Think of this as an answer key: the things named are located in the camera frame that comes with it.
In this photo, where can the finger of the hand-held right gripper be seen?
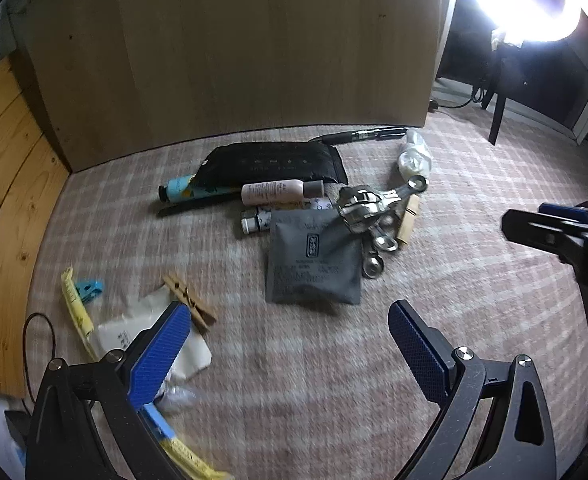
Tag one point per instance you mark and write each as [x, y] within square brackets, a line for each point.
[539, 232]
[569, 212]

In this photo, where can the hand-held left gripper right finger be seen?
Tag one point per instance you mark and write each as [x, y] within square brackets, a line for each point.
[416, 350]

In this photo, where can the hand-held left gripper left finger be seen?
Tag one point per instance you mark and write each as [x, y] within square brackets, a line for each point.
[161, 350]

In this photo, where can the white shower cap packet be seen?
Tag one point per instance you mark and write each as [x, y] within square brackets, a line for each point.
[123, 332]

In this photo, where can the wooden clothespin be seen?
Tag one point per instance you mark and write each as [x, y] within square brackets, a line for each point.
[408, 222]
[188, 297]

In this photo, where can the patterned grey lighter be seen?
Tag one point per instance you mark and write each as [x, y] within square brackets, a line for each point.
[259, 220]

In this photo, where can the black pen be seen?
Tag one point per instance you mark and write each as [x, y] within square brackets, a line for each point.
[359, 135]

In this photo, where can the blue plastic clip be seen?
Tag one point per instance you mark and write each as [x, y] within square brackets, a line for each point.
[89, 292]

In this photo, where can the yellow paper packet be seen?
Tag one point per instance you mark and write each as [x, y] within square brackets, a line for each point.
[76, 310]

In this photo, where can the yellow and blue packet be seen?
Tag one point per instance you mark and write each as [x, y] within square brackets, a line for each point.
[183, 447]

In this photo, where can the black chair leg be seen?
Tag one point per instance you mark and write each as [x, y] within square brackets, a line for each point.
[498, 105]

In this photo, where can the grey foil sachet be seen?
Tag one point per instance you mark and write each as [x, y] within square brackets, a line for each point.
[314, 265]

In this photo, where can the clear plastic wrapped packet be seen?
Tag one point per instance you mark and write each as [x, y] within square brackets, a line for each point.
[414, 157]

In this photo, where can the metal measuring spoon set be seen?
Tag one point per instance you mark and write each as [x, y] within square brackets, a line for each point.
[361, 207]

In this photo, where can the blue fruit print cream tube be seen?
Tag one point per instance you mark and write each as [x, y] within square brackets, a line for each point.
[181, 187]

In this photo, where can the pink plastic bottle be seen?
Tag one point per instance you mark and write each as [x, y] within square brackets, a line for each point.
[276, 192]

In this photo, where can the bright lamp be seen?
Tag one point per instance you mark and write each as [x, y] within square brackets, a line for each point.
[519, 0]

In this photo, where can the black zip pouch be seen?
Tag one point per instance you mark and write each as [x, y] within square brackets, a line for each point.
[274, 162]

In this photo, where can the pine plank panel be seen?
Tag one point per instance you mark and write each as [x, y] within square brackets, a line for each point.
[8, 175]

